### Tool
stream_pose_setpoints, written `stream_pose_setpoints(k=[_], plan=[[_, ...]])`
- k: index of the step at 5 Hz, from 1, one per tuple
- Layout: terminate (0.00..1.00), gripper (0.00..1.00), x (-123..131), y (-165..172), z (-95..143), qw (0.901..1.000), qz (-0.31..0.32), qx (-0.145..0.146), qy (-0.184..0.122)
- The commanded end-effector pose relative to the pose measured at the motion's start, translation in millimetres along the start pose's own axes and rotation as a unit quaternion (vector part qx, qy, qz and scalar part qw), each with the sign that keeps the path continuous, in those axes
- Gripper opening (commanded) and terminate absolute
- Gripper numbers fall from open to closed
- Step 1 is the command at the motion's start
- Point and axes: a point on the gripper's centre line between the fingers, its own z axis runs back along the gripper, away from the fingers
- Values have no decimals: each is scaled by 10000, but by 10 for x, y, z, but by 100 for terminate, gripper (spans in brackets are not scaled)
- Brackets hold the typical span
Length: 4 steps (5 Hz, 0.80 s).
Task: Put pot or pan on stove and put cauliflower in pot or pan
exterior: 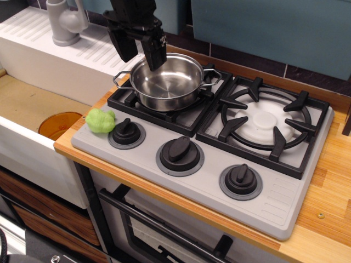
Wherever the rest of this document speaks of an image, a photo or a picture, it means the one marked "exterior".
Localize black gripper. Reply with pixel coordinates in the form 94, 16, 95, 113
103, 0, 167, 71

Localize stainless steel pot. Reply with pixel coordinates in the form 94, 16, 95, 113
113, 53, 222, 112

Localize green toy cauliflower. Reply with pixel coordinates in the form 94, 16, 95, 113
85, 108, 115, 133

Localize black left stove knob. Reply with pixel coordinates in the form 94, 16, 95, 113
108, 118, 146, 150

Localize black stove knob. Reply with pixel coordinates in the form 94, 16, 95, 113
219, 164, 263, 201
108, 118, 146, 150
156, 136, 205, 177

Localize black middle stove knob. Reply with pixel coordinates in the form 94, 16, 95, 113
156, 136, 205, 177

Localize grey toy stove top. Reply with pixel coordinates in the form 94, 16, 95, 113
71, 103, 318, 240

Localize black right stove knob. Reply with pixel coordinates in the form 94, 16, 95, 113
219, 164, 263, 201

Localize grey toy faucet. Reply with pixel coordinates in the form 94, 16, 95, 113
46, 0, 89, 47

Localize black left burner grate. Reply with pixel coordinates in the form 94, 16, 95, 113
107, 63, 233, 137

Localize black burner grate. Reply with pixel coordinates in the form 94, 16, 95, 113
196, 76, 334, 179
107, 63, 233, 137

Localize white toy sink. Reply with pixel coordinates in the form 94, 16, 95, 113
1, 7, 144, 209

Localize orange sink drain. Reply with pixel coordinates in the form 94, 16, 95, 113
38, 112, 82, 141

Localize black right burner grate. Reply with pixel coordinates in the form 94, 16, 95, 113
196, 76, 334, 179

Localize wooden drawer fronts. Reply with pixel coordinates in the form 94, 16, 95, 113
1, 167, 107, 262

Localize black oven door handle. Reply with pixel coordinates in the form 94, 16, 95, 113
98, 185, 233, 262

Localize black braided cable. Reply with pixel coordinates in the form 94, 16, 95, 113
0, 230, 9, 263

